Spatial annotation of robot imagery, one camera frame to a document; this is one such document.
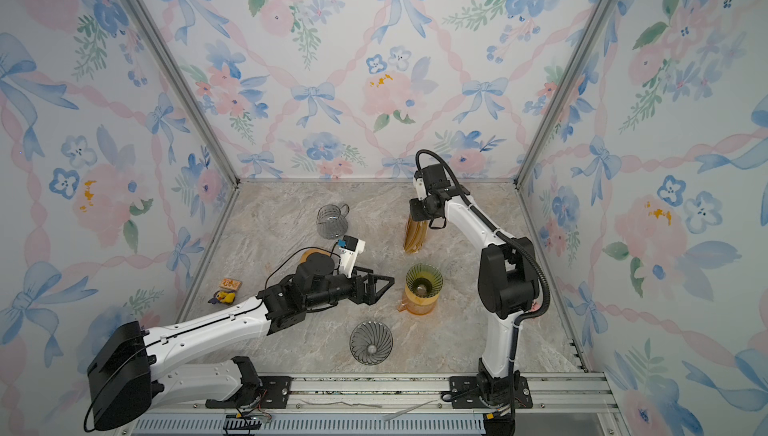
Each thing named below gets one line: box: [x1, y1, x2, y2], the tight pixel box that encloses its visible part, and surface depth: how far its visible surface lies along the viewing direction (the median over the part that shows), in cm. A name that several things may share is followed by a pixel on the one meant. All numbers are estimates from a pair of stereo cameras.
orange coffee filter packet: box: [404, 214, 429, 254], surface depth 100 cm
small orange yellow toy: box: [208, 278, 243, 305], surface depth 91 cm
